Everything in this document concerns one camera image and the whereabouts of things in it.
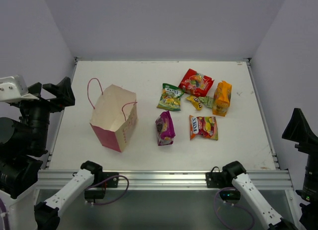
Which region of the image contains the pink paper bag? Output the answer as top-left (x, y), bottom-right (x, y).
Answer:
top-left (87, 77), bottom-right (138, 153)

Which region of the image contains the orange snack pack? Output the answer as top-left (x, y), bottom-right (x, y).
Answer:
top-left (212, 80), bottom-right (232, 117)

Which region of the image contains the orange Fox's candy bag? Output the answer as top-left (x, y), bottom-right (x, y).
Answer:
top-left (189, 115), bottom-right (219, 141)

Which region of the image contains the pale green small packet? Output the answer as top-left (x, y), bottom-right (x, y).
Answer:
top-left (198, 96), bottom-right (214, 108)

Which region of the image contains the yellow M&M's packet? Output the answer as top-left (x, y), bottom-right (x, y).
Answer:
top-left (186, 95), bottom-right (203, 111)

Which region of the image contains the green Fox's candy bag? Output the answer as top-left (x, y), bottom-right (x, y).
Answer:
top-left (157, 83), bottom-right (184, 111)

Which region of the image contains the purple snack pack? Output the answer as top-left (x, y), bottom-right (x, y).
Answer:
top-left (155, 111), bottom-right (175, 146)

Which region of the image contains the red snack pack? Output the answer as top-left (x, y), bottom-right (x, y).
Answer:
top-left (178, 69), bottom-right (214, 97)

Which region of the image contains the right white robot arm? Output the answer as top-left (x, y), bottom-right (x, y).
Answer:
top-left (221, 108), bottom-right (318, 230)

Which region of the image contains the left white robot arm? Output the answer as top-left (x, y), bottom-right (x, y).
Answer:
top-left (0, 76), bottom-right (103, 230)

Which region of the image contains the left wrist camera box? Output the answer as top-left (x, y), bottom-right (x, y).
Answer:
top-left (0, 75), bottom-right (39, 103)

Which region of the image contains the aluminium mounting rail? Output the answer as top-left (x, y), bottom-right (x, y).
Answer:
top-left (36, 169), bottom-right (293, 190)

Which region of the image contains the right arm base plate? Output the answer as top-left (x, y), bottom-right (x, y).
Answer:
top-left (205, 166), bottom-right (233, 189)

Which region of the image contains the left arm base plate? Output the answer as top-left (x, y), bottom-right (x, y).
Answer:
top-left (84, 172), bottom-right (119, 202)

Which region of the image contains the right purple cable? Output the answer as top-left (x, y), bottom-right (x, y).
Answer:
top-left (213, 187), bottom-right (255, 230)

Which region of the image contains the purple cable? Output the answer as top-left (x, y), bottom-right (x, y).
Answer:
top-left (84, 175), bottom-right (130, 206)
top-left (213, 187), bottom-right (255, 230)

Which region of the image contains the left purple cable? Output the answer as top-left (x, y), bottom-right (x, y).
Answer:
top-left (84, 175), bottom-right (130, 206)

